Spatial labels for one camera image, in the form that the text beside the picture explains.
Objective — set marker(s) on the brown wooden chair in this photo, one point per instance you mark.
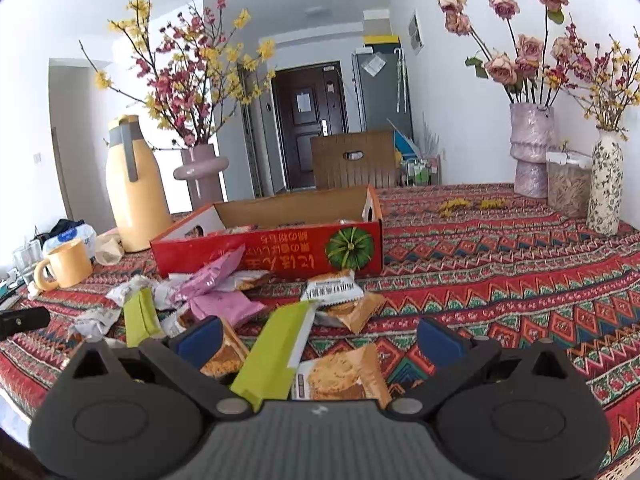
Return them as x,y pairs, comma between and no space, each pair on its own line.
350,172

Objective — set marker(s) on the small orange white snack packet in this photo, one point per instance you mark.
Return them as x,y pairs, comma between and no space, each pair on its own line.
250,280

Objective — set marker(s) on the floral ceramic vase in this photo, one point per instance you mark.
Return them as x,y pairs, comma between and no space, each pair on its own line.
605,185

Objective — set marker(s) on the pink textured vase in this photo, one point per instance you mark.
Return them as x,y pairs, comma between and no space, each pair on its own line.
532,150

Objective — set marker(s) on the green snack bar packet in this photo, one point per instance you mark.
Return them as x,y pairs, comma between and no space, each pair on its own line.
270,360
142,317

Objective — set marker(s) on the yellow thermos jug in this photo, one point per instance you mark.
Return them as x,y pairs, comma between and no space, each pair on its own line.
140,200

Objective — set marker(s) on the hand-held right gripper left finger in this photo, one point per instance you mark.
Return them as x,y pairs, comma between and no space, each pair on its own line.
200,340

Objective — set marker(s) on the grey refrigerator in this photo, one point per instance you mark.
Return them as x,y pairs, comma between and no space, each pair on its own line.
375,95

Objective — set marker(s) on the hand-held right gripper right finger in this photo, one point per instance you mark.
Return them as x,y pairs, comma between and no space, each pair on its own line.
440,342

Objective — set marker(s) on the yellow and black box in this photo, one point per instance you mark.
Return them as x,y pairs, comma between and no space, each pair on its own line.
382,39

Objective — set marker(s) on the blue white tissue pack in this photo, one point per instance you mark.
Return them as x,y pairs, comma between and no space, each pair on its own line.
75,235

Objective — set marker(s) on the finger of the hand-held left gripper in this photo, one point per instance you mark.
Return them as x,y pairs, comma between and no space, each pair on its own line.
25,321

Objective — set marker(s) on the beige paper cone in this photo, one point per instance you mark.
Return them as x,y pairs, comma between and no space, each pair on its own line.
107,250

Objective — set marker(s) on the patterned red tablecloth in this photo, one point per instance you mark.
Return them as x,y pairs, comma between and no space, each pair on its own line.
500,270

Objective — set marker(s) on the pink snack packet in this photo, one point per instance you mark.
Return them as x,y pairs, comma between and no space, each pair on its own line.
225,305
210,275

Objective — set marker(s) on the red cardboard box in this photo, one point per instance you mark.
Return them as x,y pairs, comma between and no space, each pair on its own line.
280,255

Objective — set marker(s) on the yellow and red berry branches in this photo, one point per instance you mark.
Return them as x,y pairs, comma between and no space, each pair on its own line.
607,90

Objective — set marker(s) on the dark entrance door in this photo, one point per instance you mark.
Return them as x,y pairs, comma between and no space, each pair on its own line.
305,130

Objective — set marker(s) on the small storage rack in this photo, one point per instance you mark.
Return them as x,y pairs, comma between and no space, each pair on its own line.
420,170

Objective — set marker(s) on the orange white labelled snack packet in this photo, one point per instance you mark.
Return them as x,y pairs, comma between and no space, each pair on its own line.
330,290

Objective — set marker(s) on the white umbrella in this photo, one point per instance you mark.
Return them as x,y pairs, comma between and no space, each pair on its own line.
400,80

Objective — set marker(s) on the clear plastic storage container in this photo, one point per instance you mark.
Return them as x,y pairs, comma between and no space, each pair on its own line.
567,190

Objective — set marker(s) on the yellow mug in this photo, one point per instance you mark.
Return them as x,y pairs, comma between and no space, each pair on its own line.
70,265

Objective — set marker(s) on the orange biscuit packet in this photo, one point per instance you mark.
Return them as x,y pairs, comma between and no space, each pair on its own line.
360,310
345,375
230,355

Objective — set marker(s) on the mauve glass vase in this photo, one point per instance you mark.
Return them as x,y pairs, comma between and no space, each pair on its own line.
205,180

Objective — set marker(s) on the dried pink roses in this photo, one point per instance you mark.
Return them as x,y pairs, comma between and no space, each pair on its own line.
500,67

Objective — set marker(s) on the clear drinking glass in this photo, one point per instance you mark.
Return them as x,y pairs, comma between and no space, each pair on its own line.
22,260

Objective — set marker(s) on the pink and yellow blossom branches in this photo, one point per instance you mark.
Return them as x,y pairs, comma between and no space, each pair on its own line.
172,95

